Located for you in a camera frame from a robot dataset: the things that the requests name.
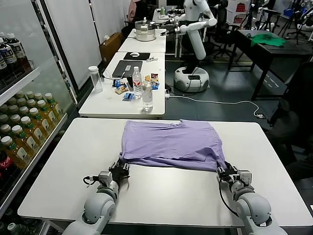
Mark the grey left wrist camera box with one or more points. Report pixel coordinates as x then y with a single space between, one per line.
104 176

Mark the red label water bottle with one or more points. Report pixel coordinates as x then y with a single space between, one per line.
137 83

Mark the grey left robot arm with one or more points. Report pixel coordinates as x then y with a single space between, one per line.
100 208

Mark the large white desk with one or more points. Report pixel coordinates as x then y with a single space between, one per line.
110 105

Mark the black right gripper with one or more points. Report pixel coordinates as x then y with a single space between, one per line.
231 174

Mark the person in pink top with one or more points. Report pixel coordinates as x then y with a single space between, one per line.
133 11

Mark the person in black clothes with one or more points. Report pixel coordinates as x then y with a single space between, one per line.
302 83

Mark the black mouse pad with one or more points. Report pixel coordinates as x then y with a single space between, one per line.
144 56

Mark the white humanoid robot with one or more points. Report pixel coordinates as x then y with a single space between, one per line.
195 41

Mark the purple t-shirt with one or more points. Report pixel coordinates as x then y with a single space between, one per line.
171 142

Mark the dark tea bottle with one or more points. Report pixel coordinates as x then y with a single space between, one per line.
7 58
18 52

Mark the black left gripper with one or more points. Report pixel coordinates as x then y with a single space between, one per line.
118 173

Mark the blue snack packet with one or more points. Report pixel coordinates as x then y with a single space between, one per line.
155 85
128 96
118 83

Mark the white computer mouse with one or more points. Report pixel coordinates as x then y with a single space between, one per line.
134 54

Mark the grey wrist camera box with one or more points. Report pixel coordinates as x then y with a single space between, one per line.
245 178
104 176

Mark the cardboard box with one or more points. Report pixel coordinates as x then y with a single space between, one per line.
110 47

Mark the black laptop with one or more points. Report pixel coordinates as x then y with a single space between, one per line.
127 68

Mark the small white desk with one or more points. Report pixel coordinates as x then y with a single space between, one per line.
146 46

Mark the black table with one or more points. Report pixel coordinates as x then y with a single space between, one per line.
288 52

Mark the white power strip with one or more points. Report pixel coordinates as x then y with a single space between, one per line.
167 95

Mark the green cloth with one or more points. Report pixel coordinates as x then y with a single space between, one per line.
267 39

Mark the white shelf rack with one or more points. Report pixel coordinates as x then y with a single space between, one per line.
238 12

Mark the white floor socket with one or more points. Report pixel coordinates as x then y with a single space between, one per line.
260 115

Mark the clear bottle white flip lid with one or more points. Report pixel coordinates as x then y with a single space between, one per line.
147 98

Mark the small green bottle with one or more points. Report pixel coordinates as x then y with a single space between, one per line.
163 11

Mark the small black stand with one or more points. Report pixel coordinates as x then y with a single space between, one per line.
129 83

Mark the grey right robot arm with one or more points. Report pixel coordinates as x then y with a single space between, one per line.
254 208

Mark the red cola bottle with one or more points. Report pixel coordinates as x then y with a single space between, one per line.
6 162

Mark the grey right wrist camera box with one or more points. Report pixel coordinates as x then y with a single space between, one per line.
245 178

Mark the orange snack packet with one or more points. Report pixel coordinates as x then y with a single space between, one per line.
147 78

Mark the black office chair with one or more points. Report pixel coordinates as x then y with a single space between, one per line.
223 29

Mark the clear tumbler white lid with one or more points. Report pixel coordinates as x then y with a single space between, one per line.
95 78

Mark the dark snack packet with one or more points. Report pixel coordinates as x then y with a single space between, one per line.
154 76

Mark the yellow tea bottle white cap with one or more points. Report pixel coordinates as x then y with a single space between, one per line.
19 137
38 96
51 102
44 110
15 118
29 94
5 128
11 149
36 120
31 103
28 127
24 110

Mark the green cap bottle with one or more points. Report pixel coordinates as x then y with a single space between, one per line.
12 227

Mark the glass door drinks cooler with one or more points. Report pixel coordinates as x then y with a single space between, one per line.
49 61

